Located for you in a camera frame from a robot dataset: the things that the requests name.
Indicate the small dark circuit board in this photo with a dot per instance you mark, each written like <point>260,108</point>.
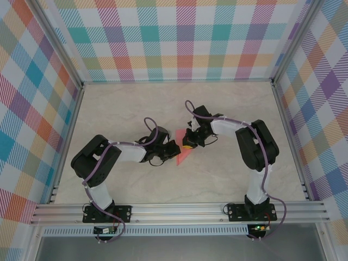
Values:
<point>104,230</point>

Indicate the small circuit board green light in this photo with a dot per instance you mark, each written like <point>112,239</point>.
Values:
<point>259,227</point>

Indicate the thin aluminium rail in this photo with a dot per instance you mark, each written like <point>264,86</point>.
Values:
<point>176,81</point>

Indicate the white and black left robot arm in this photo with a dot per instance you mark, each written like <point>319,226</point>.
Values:
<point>129,153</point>

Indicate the aluminium mounting rail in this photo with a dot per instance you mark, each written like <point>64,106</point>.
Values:
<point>176,212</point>

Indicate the pink paper sheet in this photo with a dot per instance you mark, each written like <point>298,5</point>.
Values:
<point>180,159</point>

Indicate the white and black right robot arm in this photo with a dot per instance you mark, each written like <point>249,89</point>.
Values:
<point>228,129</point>

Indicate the aluminium corner post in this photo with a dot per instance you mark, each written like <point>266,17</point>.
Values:
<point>297,38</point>
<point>58,40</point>

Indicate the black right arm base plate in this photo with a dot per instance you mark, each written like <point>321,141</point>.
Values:
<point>236,213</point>

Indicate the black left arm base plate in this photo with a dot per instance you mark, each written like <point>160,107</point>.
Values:
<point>123,212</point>

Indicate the aluminium side rail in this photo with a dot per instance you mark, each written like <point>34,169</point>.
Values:
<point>69,136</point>
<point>290,136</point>

